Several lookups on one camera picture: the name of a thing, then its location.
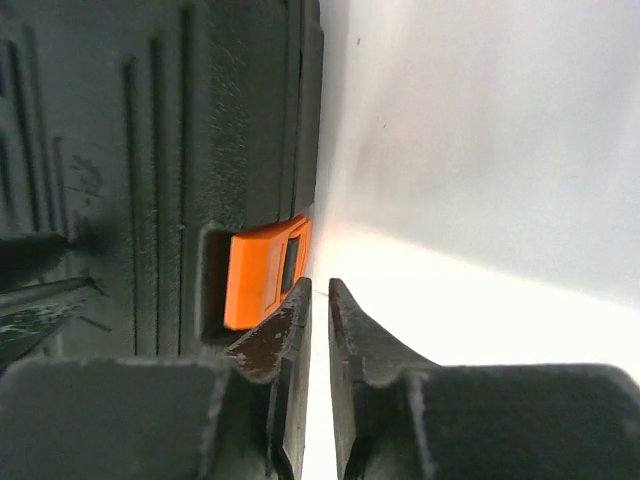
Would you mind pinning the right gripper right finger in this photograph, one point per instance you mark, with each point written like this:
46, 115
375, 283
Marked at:
398, 415

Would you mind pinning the black plastic tool case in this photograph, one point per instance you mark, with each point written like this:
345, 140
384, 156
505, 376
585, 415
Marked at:
182, 138

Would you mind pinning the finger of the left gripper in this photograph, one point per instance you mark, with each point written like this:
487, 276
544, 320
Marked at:
33, 310

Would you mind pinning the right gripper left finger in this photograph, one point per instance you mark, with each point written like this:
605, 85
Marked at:
239, 414

